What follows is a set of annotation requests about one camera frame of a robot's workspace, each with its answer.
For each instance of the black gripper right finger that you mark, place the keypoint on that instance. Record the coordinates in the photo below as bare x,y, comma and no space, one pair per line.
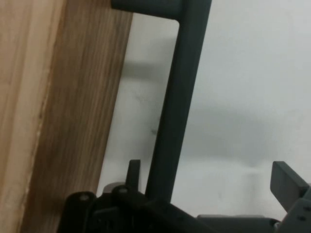
289,187

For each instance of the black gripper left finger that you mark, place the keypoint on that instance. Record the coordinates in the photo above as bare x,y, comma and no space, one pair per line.
136,206

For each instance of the wooden cabinet door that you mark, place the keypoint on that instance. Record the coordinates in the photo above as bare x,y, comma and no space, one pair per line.
60,109

